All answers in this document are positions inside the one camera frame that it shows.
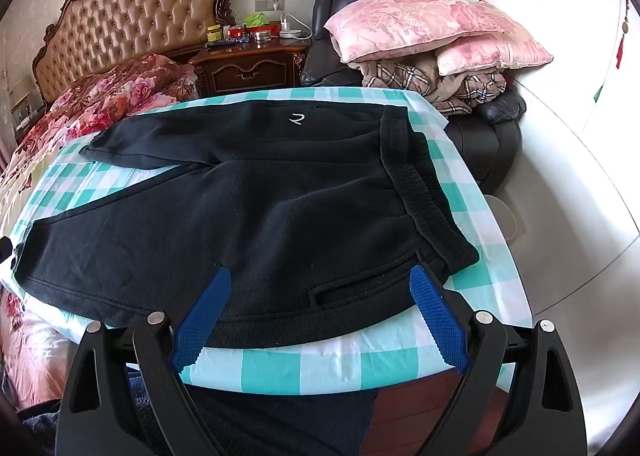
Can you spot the white wardrobe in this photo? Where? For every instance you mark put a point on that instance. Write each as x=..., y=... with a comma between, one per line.
x=550, y=11

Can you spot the red floral quilt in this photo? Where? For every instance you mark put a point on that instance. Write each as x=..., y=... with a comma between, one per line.
x=125, y=81

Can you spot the beige plaid blanket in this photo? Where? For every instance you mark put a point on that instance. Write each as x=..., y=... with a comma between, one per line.
x=450, y=91

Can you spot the yellow jar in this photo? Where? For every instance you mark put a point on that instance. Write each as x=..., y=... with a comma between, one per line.
x=214, y=33

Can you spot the black pants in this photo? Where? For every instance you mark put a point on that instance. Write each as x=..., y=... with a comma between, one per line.
x=250, y=211

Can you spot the dark wooden nightstand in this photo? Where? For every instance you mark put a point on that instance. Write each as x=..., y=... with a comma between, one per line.
x=250, y=68

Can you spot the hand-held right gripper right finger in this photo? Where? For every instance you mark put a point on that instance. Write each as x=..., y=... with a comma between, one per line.
x=440, y=321

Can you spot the red hanging tassel ornament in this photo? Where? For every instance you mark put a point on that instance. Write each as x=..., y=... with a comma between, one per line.
x=621, y=43

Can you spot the black leather armchair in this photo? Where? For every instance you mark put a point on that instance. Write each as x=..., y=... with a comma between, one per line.
x=480, y=146

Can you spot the small pink floral pillow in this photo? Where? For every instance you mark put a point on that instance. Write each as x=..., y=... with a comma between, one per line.
x=495, y=56

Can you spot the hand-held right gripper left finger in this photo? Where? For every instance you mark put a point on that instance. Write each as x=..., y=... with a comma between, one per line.
x=200, y=316

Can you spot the large pink floral pillow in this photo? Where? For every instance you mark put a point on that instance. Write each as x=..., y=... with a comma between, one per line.
x=410, y=21

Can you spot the person's dark clothing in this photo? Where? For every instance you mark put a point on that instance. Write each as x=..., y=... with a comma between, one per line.
x=275, y=421

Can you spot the wooden table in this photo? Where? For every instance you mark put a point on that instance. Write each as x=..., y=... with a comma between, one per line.
x=425, y=416

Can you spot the tufted leather bed headboard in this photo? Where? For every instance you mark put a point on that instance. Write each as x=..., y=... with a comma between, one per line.
x=125, y=21

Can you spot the grey wall socket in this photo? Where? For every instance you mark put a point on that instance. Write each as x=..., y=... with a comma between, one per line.
x=270, y=3

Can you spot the round metal tin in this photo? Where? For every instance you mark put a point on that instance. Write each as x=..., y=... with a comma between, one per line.
x=262, y=37

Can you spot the teal checkered tablecloth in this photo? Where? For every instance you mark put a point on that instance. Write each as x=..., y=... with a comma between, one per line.
x=310, y=366

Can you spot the green cloth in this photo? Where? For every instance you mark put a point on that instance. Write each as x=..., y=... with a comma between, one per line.
x=257, y=19

